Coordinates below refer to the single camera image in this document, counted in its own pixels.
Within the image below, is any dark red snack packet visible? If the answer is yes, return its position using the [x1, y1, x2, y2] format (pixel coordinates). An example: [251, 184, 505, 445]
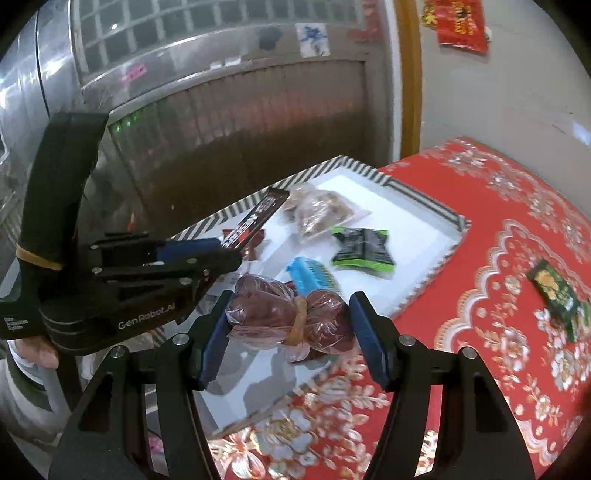
[222, 228, 269, 273]

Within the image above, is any green and black snack packet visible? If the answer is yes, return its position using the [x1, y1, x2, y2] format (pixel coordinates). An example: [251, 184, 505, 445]
[331, 227, 397, 278]

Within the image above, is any plastic bag of red dates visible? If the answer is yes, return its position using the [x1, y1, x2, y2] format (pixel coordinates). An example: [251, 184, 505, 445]
[225, 273, 357, 363]

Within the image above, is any person's left hand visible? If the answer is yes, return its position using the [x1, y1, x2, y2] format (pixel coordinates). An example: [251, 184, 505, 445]
[18, 337, 60, 370]

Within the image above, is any red wall decoration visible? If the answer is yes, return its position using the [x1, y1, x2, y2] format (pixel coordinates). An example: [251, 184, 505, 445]
[419, 0, 492, 54]

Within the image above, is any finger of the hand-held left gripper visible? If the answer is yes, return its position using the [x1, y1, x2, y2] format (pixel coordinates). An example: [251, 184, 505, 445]
[90, 233, 222, 264]
[95, 249, 243, 284]

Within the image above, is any green cracker packet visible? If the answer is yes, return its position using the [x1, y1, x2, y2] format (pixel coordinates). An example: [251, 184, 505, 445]
[526, 258, 591, 342]

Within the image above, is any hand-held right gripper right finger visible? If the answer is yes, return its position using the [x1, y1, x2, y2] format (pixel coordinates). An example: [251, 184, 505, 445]
[348, 292, 536, 480]

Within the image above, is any clear bag of brown snacks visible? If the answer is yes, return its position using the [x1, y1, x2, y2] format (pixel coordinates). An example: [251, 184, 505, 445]
[281, 187, 372, 243]

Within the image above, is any blue and white door sticker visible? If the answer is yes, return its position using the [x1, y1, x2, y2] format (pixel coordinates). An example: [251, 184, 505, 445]
[295, 25, 329, 57]

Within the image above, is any striped cardboard box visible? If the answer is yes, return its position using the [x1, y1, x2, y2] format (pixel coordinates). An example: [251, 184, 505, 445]
[152, 154, 472, 439]

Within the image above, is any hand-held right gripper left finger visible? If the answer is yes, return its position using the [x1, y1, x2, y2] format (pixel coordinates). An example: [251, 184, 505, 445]
[48, 290, 234, 480]

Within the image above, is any blue snack packet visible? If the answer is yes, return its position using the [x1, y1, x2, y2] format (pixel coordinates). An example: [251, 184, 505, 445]
[285, 257, 342, 296]

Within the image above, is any black door sticker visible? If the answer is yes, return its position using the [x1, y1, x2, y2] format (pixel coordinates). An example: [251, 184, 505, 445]
[257, 25, 280, 51]

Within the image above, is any wooden door frame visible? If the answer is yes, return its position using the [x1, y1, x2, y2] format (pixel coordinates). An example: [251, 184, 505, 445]
[394, 0, 423, 160]

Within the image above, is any red floral tablecloth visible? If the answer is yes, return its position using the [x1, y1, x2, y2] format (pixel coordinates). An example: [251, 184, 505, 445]
[208, 136, 591, 480]

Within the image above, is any metal door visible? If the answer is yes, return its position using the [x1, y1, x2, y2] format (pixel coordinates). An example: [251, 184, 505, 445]
[0, 0, 398, 259]

